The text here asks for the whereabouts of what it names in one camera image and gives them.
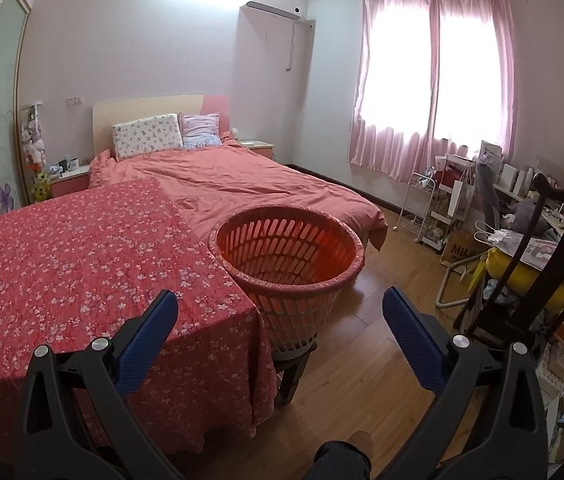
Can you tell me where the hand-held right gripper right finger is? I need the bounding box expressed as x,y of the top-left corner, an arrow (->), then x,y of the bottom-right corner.
383,286 -> 548,480

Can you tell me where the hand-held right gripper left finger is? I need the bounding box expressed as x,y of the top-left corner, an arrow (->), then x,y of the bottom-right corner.
14,289 -> 185,480

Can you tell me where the orange plastic basket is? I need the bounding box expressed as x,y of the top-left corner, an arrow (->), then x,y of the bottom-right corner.
208,206 -> 365,361

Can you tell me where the brown paper bag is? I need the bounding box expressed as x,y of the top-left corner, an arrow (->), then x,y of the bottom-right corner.
441,230 -> 488,277

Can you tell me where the red floral tablecloth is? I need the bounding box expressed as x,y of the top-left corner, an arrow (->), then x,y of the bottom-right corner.
0,177 -> 277,466

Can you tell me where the yellow cushion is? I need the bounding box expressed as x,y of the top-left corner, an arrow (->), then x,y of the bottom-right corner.
482,247 -> 564,306

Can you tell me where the dark wooden stool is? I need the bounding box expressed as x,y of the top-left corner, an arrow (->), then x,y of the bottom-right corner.
274,342 -> 317,406

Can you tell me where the white paper bag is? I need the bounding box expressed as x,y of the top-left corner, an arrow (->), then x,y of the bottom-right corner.
449,177 -> 475,221

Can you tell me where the person's leg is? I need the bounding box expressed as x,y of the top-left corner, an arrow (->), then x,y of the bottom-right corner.
312,432 -> 373,480

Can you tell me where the grey garment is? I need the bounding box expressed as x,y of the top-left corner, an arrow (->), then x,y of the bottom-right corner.
474,157 -> 503,231

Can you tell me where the pink nightstand with mugs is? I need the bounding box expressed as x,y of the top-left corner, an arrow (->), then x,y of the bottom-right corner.
49,167 -> 91,198

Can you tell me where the bed with pink duvet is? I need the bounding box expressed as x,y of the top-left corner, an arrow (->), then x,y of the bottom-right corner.
86,142 -> 387,253

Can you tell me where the pink curtain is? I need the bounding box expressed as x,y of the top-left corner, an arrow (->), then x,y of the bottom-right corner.
348,0 -> 520,183

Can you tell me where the white floral pillow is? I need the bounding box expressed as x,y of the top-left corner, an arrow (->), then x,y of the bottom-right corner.
112,113 -> 184,162

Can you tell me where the clear plush toy tube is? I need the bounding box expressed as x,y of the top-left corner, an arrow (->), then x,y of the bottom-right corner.
19,102 -> 51,206

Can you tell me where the pink striped pillow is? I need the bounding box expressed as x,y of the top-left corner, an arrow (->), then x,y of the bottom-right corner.
178,112 -> 223,150

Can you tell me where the pink nightstand with book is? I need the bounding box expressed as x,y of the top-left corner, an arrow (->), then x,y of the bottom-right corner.
238,140 -> 275,162

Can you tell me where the beige pink headboard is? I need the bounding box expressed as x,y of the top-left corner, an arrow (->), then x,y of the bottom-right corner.
92,93 -> 233,161

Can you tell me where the white air conditioner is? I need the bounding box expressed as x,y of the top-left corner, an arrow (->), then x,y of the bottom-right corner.
241,0 -> 303,23

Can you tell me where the white wire rack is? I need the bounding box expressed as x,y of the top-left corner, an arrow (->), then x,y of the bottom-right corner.
401,172 -> 437,238

